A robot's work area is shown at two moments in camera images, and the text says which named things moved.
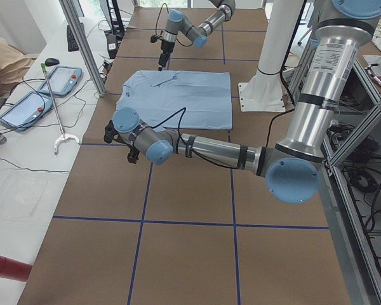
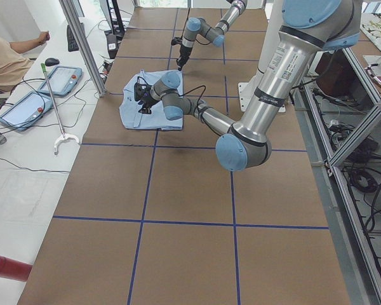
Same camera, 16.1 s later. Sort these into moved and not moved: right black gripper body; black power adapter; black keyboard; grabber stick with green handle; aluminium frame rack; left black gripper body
Moved: right black gripper body; left black gripper body
Not moved: aluminium frame rack; black keyboard; black power adapter; grabber stick with green handle
